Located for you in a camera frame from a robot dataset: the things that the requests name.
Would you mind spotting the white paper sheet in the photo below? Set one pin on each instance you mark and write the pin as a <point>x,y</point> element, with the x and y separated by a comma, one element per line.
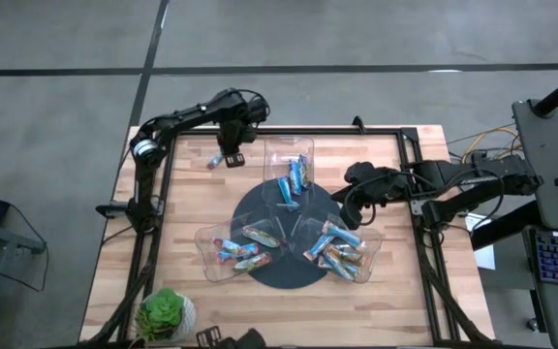
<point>485,254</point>

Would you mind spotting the silver frame bracket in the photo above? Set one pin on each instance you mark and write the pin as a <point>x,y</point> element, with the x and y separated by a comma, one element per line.
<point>416,208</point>

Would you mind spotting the black cart crossbar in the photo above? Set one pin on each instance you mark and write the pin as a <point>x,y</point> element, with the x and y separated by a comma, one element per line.
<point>502,228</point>

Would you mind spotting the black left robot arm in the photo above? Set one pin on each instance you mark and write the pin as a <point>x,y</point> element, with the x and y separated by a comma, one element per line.
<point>182,116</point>

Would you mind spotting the black round mat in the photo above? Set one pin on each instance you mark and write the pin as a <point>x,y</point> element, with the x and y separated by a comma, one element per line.
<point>286,276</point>

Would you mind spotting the grey metal stand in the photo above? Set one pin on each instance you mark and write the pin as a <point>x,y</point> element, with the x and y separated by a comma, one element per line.
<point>17,240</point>

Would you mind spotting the clear plastic bin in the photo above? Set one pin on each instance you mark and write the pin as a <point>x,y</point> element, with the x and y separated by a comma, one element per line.
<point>208,269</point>
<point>279,150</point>
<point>373,242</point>

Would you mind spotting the black caster wheel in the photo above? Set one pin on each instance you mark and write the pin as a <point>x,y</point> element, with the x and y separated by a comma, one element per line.
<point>533,324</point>

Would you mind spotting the potted green succulent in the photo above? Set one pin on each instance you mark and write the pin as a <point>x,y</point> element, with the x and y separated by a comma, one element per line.
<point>163,312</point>

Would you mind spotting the blue-wrapped Chewy granola bar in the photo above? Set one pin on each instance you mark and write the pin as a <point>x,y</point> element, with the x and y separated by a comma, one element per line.
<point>215,161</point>

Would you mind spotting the blue snack packet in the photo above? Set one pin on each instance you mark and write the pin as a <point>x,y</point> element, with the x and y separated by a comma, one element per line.
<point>342,234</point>
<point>228,245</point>

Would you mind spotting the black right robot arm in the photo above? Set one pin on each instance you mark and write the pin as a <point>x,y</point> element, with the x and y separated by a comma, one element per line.
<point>477,179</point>

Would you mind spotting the grey computer cart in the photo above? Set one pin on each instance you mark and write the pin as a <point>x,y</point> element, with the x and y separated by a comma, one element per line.
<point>540,136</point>

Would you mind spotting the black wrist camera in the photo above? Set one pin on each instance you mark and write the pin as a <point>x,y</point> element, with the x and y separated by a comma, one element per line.
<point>360,171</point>
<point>258,111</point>

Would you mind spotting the black table clamp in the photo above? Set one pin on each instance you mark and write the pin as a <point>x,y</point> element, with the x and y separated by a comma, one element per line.
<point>358,124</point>

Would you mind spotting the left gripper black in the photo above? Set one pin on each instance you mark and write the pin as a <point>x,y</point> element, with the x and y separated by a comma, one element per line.
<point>233,131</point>

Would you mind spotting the black aluminium table frame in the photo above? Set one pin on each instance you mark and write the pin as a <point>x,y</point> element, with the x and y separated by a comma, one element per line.
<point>308,131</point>

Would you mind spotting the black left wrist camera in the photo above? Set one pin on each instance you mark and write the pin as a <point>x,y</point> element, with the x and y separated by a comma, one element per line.
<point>258,111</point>

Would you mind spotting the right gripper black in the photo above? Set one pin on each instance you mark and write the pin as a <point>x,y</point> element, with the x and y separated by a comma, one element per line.
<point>381,186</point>

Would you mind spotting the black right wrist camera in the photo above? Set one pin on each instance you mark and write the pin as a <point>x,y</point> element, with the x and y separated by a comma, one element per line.
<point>360,171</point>

